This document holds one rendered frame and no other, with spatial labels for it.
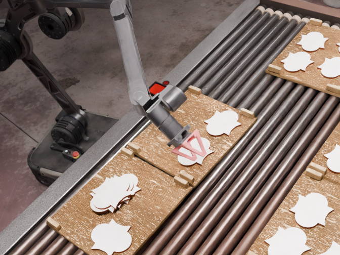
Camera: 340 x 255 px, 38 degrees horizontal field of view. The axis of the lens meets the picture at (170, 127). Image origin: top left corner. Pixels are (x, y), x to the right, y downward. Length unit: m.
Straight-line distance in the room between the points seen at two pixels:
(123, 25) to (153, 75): 2.10
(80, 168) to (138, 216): 0.36
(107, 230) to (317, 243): 0.69
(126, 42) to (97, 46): 2.57
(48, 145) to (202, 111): 1.34
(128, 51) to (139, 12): 2.91
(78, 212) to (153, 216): 0.28
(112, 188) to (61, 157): 1.25
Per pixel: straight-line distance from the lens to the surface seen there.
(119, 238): 1.73
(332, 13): 2.57
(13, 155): 3.56
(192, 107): 2.10
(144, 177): 1.88
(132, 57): 1.62
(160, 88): 2.23
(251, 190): 1.81
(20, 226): 1.93
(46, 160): 3.07
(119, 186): 1.82
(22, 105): 3.90
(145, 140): 2.00
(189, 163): 1.87
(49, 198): 1.96
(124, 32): 1.70
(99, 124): 3.16
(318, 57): 2.32
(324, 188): 1.81
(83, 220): 1.82
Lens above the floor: 2.37
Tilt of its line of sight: 45 degrees down
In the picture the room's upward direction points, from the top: 12 degrees counter-clockwise
